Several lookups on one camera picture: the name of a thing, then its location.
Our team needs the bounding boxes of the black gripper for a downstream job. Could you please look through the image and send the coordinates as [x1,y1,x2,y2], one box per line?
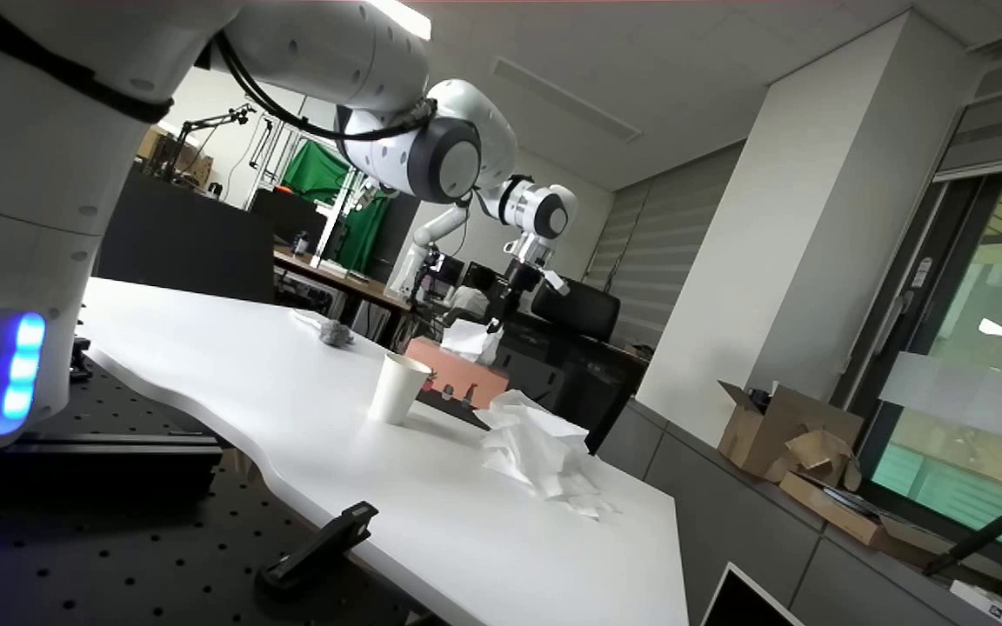
[485,255,558,332]

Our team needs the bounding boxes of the white tissue piece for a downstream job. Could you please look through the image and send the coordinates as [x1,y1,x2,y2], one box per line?
[441,315,508,369]
[497,384,597,503]

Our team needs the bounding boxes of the salmon tissue box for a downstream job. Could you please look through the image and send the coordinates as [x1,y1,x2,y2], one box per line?
[398,332,515,433]

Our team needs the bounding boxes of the crumpled white tissue pile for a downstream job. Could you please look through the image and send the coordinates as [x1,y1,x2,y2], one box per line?
[478,413,612,522]

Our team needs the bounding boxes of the open cardboard box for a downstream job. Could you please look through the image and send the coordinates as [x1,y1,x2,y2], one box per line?
[718,378,871,489]

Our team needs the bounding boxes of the black office chair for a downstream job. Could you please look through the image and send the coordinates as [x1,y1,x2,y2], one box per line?
[529,270,622,345]

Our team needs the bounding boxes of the black desk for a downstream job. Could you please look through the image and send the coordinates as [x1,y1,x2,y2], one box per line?
[453,304,656,460]

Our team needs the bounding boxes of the white paper cup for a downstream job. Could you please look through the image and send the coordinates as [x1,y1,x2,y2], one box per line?
[367,350,435,426]

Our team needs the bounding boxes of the wooden desk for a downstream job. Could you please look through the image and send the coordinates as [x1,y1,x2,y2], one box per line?
[272,242,413,323]

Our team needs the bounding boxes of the green cloth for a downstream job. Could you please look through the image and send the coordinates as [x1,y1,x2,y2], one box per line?
[282,136,392,274]

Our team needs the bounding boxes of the black clamp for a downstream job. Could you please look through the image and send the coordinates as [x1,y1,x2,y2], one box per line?
[256,498,382,595]

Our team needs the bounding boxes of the gray low cabinet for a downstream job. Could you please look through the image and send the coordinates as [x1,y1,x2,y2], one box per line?
[599,395,1002,626]

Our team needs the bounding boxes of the black cabinet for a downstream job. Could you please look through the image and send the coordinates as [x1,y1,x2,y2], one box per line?
[92,161,314,304]

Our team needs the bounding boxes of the brown boxes on cabinet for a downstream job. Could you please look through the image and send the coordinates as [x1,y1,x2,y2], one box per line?
[133,129,215,187]

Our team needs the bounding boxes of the flat cardboard piece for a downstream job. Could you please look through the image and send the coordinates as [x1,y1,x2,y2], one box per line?
[776,468,893,548]

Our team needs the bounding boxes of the black perforated breadboard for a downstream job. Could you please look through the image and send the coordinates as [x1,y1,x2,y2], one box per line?
[0,342,435,626]

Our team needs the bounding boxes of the black tripod leg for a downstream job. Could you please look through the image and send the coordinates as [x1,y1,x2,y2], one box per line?
[918,480,1002,582]

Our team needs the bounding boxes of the white flat device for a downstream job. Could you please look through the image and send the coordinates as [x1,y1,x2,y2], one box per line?
[946,577,1002,626]

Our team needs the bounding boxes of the white metal frame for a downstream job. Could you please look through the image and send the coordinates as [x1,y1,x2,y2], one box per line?
[240,89,309,177]

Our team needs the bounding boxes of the black screen with white frame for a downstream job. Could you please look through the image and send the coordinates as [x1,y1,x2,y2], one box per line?
[700,561,806,626]

